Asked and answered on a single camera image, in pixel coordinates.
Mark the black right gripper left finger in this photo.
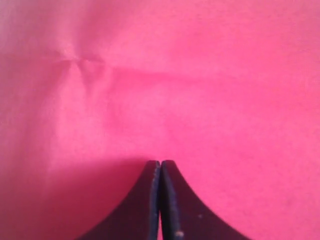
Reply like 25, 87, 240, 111
78, 160, 160, 240

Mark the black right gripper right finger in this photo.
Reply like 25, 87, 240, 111
161, 160, 248, 240

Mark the red tablecloth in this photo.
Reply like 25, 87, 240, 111
0, 0, 320, 240

